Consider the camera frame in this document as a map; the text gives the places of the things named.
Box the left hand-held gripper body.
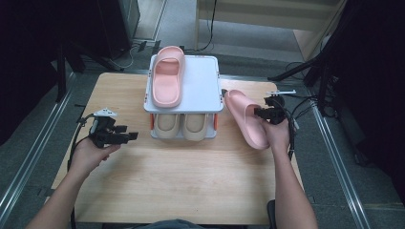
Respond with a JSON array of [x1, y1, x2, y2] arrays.
[[88, 108, 117, 149]]

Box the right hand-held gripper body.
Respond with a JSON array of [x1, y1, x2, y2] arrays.
[[264, 90, 297, 126]]

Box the pink slide slipper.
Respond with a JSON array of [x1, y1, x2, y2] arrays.
[[224, 89, 271, 151], [150, 45, 186, 109]]

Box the cream perforated clog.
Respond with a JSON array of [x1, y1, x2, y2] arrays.
[[153, 113, 181, 140], [181, 113, 209, 142]]

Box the white two-tier shoe rack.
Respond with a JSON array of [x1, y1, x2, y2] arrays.
[[143, 53, 224, 141]]

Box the person's right hand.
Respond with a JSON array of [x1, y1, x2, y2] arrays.
[[261, 118, 295, 154]]

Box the person's left hand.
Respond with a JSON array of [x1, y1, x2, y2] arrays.
[[68, 136, 122, 179]]

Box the black metal stand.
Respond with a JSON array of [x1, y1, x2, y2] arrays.
[[266, 37, 338, 117], [53, 41, 125, 103]]

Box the light wooden furniture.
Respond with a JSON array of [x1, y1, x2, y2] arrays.
[[194, 0, 348, 61]]

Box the person's grey-blue shirt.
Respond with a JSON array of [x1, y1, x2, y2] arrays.
[[133, 219, 204, 229]]

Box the black chair armrest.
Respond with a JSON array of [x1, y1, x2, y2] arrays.
[[266, 199, 279, 229]]

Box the black cabinet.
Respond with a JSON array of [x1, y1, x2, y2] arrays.
[[95, 0, 141, 60]]

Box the right hand-held gripper black cable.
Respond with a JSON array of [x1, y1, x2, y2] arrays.
[[280, 98, 299, 161]]

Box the hand-held gripper black cable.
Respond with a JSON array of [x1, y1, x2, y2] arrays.
[[280, 98, 299, 161], [66, 114, 96, 229]]

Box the black floor cables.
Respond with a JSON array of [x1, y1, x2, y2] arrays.
[[278, 60, 319, 130]]

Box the left hand-held gripper black cable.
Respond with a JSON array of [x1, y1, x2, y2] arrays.
[[66, 114, 96, 229]]

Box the metal floor rail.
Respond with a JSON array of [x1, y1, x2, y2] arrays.
[[0, 73, 77, 220], [309, 98, 372, 229]]

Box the white floor cable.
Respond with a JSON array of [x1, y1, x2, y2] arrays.
[[111, 44, 141, 70]]

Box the hanging black cable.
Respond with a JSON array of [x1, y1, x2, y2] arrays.
[[197, 0, 218, 52]]

